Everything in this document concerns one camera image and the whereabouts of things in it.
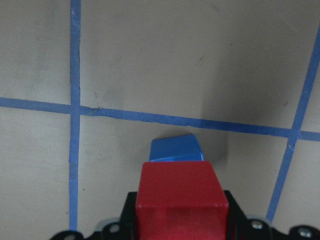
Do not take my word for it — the blue wooden block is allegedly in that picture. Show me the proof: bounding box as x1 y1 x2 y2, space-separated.
148 134 205 162

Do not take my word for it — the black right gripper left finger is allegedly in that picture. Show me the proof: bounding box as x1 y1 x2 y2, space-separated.
119 192 137 240

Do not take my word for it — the red wooden block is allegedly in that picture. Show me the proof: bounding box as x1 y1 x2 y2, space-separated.
135 161 229 240

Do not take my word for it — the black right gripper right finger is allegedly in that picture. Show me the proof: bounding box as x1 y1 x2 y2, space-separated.
224 190 248 240

